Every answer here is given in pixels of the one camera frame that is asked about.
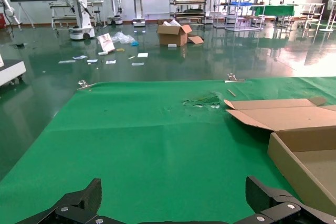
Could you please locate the white frame table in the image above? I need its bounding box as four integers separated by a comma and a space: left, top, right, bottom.
298, 3, 326, 30

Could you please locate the white kiosk robot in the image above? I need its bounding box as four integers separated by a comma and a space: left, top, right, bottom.
104, 0, 124, 26

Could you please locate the green table cloth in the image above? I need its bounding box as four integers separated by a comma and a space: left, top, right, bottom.
0, 76, 336, 224

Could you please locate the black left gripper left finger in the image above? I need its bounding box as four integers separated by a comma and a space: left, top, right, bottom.
15, 178, 119, 224

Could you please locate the clear plastic bag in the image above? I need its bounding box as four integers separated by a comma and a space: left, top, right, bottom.
111, 31, 136, 45

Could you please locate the large open shipping carton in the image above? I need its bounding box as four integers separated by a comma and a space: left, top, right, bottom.
156, 19, 204, 47

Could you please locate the green covered table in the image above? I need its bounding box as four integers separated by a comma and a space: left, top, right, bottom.
249, 4, 299, 23

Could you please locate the black round stool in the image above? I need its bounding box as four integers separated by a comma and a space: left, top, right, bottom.
93, 9, 102, 27

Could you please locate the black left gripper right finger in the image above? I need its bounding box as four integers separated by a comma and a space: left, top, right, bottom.
235, 175, 336, 224

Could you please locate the white workbench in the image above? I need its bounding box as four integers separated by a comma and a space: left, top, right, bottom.
49, 1, 103, 29

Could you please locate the open cardboard box round hole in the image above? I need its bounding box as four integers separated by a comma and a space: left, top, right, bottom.
223, 97, 336, 216

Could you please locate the white metal rack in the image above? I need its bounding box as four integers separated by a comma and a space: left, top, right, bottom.
213, 0, 265, 31

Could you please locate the white standing fan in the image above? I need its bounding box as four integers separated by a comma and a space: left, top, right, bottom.
318, 0, 336, 33

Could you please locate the clear table cloth clip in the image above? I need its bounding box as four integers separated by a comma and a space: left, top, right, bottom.
224, 73, 246, 83
77, 79, 97, 91

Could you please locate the metal shelf cart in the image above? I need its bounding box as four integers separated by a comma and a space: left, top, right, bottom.
169, 0, 207, 26

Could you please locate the humanoid robot on white pedestal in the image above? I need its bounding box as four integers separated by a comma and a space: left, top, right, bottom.
119, 0, 152, 27

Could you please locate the white wheeled machine base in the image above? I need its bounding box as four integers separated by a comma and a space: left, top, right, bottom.
0, 53, 27, 87

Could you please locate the white paper gift bag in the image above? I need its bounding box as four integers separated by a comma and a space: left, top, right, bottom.
96, 33, 116, 53

